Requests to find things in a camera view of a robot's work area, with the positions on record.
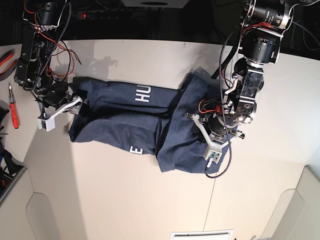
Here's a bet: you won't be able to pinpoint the red lit power strip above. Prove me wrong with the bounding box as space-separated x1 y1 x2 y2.
72 9 148 21

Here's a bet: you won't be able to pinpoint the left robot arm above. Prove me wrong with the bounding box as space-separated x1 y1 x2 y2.
198 0 299 139

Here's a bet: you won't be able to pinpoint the orange handled screwdriver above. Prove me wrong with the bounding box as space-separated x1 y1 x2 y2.
8 83 19 129

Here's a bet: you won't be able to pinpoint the grey coiled cable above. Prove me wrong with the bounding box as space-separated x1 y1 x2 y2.
289 14 320 51

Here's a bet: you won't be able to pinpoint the blue t-shirt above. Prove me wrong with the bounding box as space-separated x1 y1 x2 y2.
68 69 220 174

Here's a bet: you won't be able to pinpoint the orange grey pliers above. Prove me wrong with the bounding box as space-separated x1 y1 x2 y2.
0 48 18 82

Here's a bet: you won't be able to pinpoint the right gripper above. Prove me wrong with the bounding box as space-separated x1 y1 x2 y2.
41 83 88 115

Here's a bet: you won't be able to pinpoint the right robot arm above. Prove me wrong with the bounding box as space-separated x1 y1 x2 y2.
14 0 86 115

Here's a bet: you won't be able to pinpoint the braided usb cable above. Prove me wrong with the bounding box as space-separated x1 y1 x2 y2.
204 24 243 179

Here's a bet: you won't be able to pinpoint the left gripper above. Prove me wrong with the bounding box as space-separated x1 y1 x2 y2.
206 113 238 137

